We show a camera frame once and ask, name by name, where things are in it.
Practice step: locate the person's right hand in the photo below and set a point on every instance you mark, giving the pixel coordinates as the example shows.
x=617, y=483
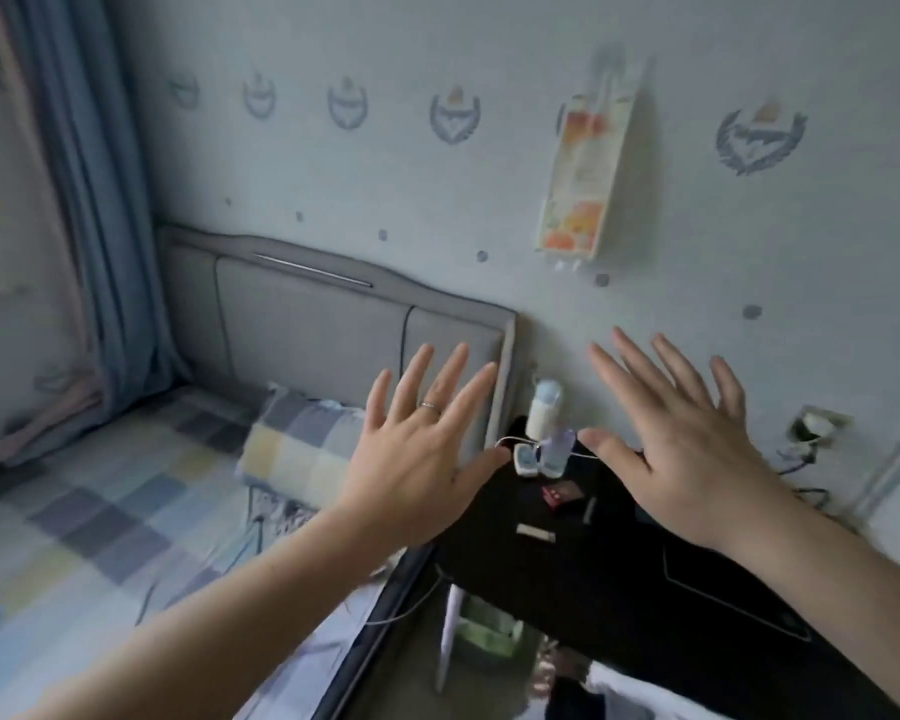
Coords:
x=698, y=457

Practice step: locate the person's left hand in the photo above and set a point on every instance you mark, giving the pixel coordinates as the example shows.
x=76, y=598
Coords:
x=413, y=472

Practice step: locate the bed with plaid sheet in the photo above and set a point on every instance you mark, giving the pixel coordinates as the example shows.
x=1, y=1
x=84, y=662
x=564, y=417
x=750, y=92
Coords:
x=90, y=547

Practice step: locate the small white charger base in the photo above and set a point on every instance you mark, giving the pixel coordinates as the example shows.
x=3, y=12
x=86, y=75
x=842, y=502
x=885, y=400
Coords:
x=527, y=460

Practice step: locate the plaid pillow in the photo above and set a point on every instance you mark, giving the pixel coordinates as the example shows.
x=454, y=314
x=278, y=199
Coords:
x=300, y=442

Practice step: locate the small white stick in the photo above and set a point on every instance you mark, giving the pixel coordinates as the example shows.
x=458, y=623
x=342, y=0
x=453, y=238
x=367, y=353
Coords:
x=536, y=532

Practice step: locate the clear plastic bottle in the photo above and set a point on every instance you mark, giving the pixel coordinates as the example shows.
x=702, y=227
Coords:
x=557, y=450

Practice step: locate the small red box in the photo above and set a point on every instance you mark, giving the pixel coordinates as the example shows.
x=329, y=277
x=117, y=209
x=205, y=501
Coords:
x=560, y=495

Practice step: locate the white bottle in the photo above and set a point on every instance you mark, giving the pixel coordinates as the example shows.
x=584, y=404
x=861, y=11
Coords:
x=545, y=409

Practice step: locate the black desk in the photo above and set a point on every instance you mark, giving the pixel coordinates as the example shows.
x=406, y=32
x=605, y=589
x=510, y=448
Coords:
x=600, y=585

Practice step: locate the green bag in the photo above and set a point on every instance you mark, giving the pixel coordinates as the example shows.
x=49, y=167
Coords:
x=488, y=630

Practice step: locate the grey padded headboard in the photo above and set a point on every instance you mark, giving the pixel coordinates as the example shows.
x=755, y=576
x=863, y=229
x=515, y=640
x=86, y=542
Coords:
x=315, y=322

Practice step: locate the blue curtain with pink lining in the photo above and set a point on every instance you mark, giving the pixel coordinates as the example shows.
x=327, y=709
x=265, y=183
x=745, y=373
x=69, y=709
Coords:
x=98, y=217

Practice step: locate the wall power socket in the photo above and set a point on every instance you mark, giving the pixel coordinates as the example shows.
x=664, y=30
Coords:
x=815, y=427

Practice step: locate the white metal rack frame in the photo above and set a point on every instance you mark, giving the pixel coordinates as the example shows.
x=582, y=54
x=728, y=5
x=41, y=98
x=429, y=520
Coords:
x=450, y=637

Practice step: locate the orange white hanging wall bag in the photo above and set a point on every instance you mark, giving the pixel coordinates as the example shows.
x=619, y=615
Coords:
x=585, y=165

